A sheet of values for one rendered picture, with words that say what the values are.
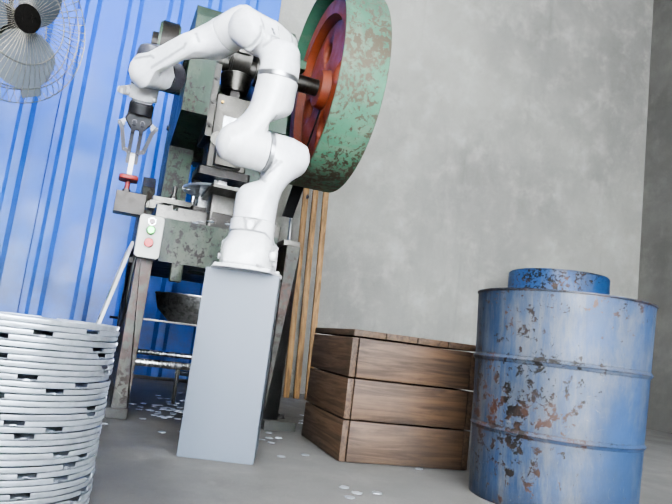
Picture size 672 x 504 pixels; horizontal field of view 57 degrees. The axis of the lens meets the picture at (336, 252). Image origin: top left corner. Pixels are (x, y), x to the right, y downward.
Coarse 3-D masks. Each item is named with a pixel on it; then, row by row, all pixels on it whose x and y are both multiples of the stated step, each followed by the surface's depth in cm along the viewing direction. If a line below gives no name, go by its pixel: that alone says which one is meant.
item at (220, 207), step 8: (216, 184) 208; (208, 192) 218; (216, 192) 216; (224, 192) 214; (232, 192) 213; (208, 200) 223; (216, 200) 220; (224, 200) 221; (232, 200) 222; (208, 208) 220; (216, 208) 219; (224, 208) 220; (232, 208) 221; (208, 216) 218; (216, 216) 219; (224, 216) 220; (232, 216) 221; (208, 224) 218; (216, 224) 219; (224, 224) 220
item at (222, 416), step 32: (224, 288) 151; (256, 288) 152; (224, 320) 150; (256, 320) 151; (224, 352) 149; (256, 352) 150; (192, 384) 148; (224, 384) 148; (256, 384) 149; (192, 416) 147; (224, 416) 147; (256, 416) 148; (192, 448) 146; (224, 448) 146; (256, 448) 154
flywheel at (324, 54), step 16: (336, 0) 251; (336, 16) 253; (320, 32) 269; (336, 32) 256; (320, 48) 275; (336, 48) 252; (320, 64) 271; (336, 64) 248; (320, 80) 253; (336, 80) 245; (304, 96) 285; (320, 96) 251; (304, 112) 282; (320, 112) 258; (304, 128) 278; (320, 128) 258; (304, 144) 273
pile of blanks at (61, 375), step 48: (0, 336) 86; (48, 336) 87; (96, 336) 93; (0, 384) 83; (48, 384) 86; (96, 384) 94; (0, 432) 83; (48, 432) 87; (96, 432) 96; (0, 480) 85; (48, 480) 87
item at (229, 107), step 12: (228, 96) 234; (216, 108) 232; (228, 108) 234; (240, 108) 236; (216, 120) 232; (228, 120) 233; (216, 132) 230; (204, 156) 236; (216, 156) 228; (228, 168) 232; (240, 168) 234
